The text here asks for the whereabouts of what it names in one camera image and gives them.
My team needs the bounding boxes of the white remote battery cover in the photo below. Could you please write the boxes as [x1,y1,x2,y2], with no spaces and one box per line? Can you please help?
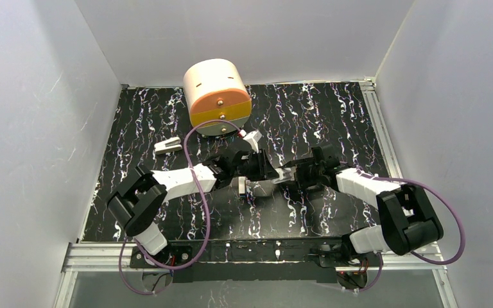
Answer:
[238,176,247,198]

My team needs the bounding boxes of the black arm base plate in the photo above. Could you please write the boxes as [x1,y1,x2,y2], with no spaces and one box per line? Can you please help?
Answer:
[130,237,380,287]

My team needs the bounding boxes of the white remote control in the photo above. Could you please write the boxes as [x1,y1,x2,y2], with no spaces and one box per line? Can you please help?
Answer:
[246,180,279,198]

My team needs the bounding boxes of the aluminium frame rail front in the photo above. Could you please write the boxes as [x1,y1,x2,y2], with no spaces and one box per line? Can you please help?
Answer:
[62,242,447,273]

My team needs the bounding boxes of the white stapler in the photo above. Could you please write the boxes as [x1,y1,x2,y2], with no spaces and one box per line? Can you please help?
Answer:
[154,137,182,155]

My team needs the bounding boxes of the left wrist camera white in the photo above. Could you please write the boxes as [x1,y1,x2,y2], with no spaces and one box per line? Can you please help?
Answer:
[243,130,262,153]

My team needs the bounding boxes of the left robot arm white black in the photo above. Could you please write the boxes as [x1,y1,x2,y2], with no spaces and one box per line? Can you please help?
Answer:
[106,145,280,255]

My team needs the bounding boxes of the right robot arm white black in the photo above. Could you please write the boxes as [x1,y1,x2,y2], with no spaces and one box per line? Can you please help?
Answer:
[272,144,444,256]

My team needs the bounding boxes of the aluminium frame rail right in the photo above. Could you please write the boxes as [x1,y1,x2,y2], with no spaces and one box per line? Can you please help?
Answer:
[359,79,402,178]

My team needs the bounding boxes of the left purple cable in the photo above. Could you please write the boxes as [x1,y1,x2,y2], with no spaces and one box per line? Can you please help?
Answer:
[117,119,247,296]

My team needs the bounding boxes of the round pastel drawer box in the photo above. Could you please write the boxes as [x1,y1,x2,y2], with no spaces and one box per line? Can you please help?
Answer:
[183,58,252,136]

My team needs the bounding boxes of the black marble pattern mat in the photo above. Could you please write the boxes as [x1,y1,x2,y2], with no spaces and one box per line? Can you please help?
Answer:
[83,81,388,242]

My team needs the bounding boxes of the aluminium frame rail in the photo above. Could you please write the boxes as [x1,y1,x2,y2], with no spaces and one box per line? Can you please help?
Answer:
[359,79,402,178]
[62,242,447,273]

